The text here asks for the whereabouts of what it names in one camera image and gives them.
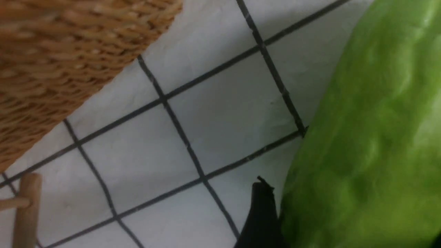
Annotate woven wicker basket green lining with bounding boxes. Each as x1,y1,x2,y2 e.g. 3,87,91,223
0,0,183,172

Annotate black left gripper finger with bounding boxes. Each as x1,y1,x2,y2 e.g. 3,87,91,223
234,176,286,248

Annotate white black grid tablecloth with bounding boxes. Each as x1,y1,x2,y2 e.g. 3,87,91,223
1,0,371,248

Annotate green cucumber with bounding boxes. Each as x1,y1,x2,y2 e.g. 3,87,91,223
281,0,441,248

